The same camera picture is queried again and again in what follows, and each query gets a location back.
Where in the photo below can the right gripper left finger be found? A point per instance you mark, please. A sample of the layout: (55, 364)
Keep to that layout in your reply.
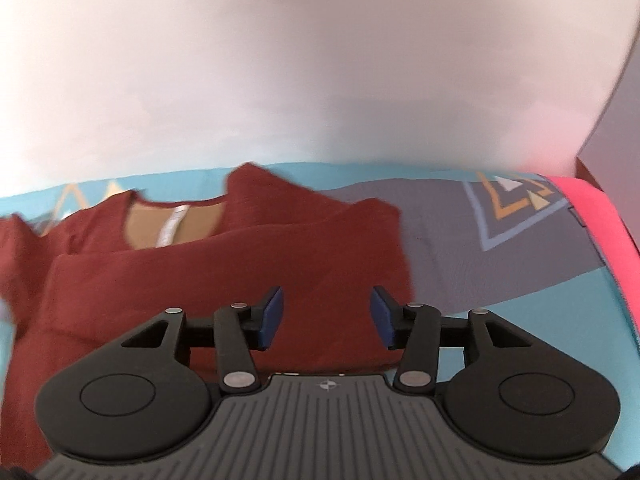
(151, 389)

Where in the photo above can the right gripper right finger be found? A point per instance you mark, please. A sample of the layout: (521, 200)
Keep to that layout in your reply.
(501, 388)

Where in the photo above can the dark red small shirt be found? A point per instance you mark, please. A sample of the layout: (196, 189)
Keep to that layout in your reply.
(85, 283)

